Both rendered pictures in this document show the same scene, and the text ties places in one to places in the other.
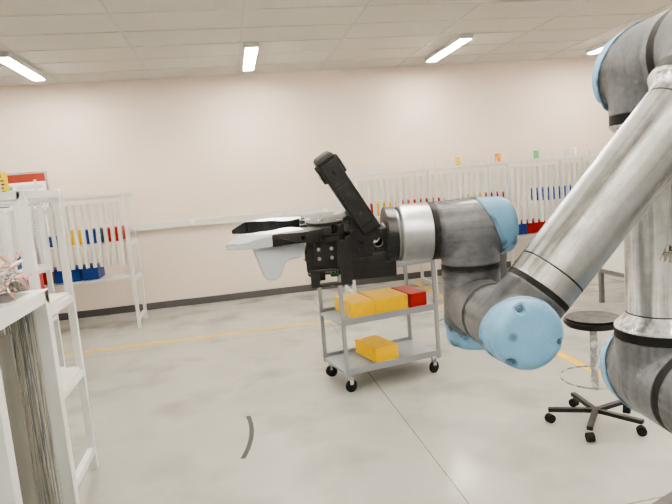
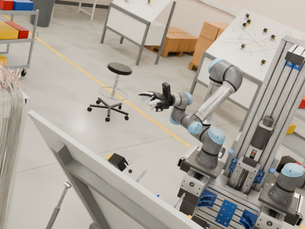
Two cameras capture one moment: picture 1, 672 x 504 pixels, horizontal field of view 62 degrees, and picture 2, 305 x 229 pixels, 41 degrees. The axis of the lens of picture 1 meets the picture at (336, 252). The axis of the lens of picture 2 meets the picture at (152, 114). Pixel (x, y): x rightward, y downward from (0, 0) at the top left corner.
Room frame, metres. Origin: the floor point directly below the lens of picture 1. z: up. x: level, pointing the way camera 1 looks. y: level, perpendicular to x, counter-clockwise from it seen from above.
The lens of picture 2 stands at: (-0.84, 1.41, 2.37)
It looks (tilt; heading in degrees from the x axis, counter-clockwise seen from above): 23 degrees down; 318
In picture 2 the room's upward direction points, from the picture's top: 18 degrees clockwise
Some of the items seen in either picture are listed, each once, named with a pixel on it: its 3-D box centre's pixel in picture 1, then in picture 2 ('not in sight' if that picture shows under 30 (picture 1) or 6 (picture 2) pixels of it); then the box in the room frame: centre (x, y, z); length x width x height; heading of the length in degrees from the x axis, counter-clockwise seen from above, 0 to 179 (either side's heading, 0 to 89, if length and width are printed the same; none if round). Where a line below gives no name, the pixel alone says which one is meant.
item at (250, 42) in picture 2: not in sight; (243, 68); (3.24, -3.80, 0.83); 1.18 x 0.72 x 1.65; 9
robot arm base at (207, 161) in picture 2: not in sight; (208, 155); (0.62, -0.45, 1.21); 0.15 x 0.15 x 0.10
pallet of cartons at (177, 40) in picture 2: not in sight; (170, 41); (6.26, -4.77, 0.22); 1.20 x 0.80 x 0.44; 102
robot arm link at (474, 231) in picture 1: (469, 229); (182, 99); (0.73, -0.18, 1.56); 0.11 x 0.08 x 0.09; 94
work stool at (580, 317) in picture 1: (598, 371); (115, 91); (3.33, -1.55, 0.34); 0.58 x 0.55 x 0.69; 130
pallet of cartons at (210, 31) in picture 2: not in sight; (228, 56); (4.69, -5.06, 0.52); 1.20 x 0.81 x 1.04; 12
